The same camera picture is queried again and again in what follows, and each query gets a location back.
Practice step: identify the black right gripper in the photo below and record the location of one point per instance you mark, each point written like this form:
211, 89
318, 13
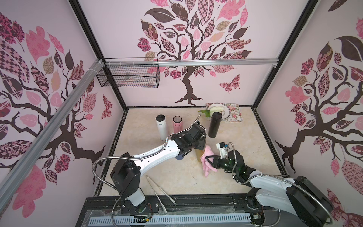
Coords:
217, 162

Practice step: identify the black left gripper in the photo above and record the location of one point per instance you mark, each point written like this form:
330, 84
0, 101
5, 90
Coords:
200, 141

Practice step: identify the pink towel cloth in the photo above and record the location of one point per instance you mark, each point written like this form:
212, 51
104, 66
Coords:
207, 155

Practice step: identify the gold thermos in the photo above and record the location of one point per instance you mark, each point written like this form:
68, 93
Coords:
199, 154

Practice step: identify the blue thermos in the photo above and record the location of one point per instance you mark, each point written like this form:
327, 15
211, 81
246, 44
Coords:
180, 156

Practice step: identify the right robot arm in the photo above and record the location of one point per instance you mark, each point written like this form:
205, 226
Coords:
298, 196

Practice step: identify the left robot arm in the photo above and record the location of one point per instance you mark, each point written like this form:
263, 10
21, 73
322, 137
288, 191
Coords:
127, 172

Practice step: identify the pink thermos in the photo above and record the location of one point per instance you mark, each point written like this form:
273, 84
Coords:
177, 124

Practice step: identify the white thermos black lid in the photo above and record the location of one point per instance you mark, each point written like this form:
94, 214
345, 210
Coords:
162, 127

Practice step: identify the toy napa cabbage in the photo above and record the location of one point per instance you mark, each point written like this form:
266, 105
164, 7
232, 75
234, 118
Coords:
217, 109

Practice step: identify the white round plate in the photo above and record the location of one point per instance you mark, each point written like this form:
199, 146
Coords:
227, 109

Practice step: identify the floral rectangular tray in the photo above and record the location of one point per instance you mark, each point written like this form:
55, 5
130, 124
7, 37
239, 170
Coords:
235, 115

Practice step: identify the metal tongs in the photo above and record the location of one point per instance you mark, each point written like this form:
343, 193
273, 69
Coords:
158, 191

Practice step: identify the horizontal aluminium back bar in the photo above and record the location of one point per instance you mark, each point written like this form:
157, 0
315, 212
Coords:
177, 63

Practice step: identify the diagonal aluminium left bar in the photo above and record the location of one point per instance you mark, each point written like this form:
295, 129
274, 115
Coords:
18, 173

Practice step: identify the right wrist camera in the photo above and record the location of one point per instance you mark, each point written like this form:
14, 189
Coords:
223, 149

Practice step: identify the black wire basket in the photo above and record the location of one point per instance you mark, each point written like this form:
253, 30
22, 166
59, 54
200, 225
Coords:
138, 72

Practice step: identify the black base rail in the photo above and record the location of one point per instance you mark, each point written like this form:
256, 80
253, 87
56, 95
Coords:
183, 202

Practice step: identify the white slotted cable duct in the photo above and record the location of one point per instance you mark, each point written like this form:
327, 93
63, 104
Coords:
156, 220

